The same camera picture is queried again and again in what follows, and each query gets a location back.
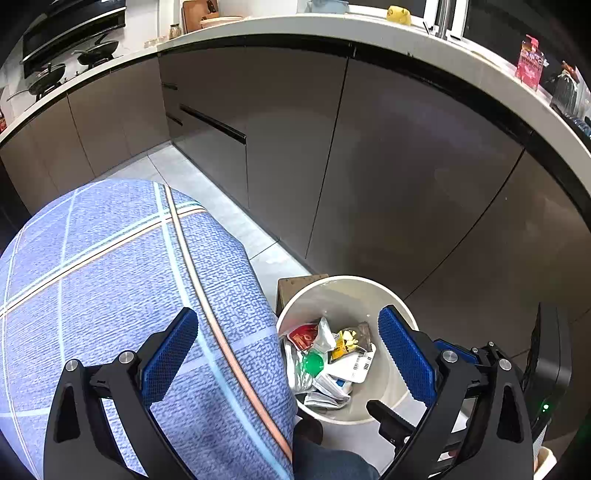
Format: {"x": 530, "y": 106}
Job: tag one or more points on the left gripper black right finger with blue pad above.
{"x": 476, "y": 424}

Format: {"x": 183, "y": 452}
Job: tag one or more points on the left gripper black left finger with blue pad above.
{"x": 79, "y": 443}

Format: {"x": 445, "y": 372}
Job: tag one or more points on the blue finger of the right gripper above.
{"x": 467, "y": 355}

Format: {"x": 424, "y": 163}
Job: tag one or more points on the red snack wrapper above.
{"x": 303, "y": 336}

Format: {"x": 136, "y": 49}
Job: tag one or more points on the yellow cartoon snack wrapper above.
{"x": 356, "y": 339}

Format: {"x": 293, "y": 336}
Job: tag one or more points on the white round trash bin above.
{"x": 348, "y": 301}

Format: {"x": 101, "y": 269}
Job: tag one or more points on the dark kitchen cabinets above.
{"x": 361, "y": 161}

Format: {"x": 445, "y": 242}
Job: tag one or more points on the chrome kitchen faucet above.
{"x": 444, "y": 17}

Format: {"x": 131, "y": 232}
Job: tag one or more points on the green plastic lid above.
{"x": 313, "y": 363}

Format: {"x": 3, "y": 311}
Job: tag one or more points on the black shoe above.
{"x": 309, "y": 428}

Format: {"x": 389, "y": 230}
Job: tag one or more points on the blue jeans leg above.
{"x": 312, "y": 461}

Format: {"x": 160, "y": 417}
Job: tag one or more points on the blue checked tablecloth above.
{"x": 101, "y": 268}

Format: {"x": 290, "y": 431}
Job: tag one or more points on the small cardboard box on floor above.
{"x": 288, "y": 287}

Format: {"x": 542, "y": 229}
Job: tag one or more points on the white countertop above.
{"x": 469, "y": 74}

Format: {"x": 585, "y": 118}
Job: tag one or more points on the pink soap bottle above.
{"x": 531, "y": 63}

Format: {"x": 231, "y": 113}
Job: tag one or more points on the yellow rubber duck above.
{"x": 399, "y": 15}

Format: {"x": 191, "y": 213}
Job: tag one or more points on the black wok left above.
{"x": 49, "y": 77}

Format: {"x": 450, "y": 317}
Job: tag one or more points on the black wok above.
{"x": 99, "y": 53}
{"x": 49, "y": 77}

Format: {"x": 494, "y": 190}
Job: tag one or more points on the blue dish tray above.
{"x": 327, "y": 6}

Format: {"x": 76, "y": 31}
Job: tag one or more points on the black wok right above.
{"x": 99, "y": 53}

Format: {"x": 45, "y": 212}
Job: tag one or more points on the black range hood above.
{"x": 67, "y": 24}

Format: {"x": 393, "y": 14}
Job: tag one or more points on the pink bowl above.
{"x": 218, "y": 21}

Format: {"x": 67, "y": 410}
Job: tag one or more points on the wooden cutting board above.
{"x": 194, "y": 12}

